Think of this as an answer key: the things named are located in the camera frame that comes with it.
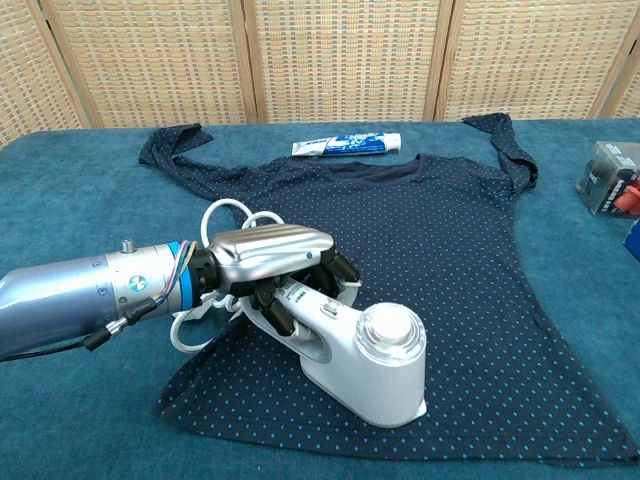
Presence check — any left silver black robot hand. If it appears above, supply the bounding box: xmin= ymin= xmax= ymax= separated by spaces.
xmin=192 ymin=223 xmax=362 ymax=337

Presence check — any white power cord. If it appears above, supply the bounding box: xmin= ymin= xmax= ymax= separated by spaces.
xmin=169 ymin=198 xmax=286 ymax=352

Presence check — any white handheld garment steamer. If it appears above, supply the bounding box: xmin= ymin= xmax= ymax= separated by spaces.
xmin=239 ymin=279 xmax=429 ymax=429

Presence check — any navy dotted long-sleeve shirt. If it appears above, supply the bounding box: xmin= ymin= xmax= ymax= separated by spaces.
xmin=138 ymin=113 xmax=640 ymax=469

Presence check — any blue white toothpaste tube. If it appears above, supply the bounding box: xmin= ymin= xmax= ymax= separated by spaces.
xmin=292 ymin=132 xmax=403 ymax=159

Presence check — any woven wooden folding screen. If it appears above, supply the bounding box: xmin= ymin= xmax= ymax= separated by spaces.
xmin=0 ymin=0 xmax=640 ymax=147

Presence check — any black box with red items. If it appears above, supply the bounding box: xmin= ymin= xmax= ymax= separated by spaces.
xmin=574 ymin=141 xmax=640 ymax=220

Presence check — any blue Oreo cookie box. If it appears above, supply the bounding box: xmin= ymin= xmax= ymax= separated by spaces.
xmin=622 ymin=227 xmax=640 ymax=264

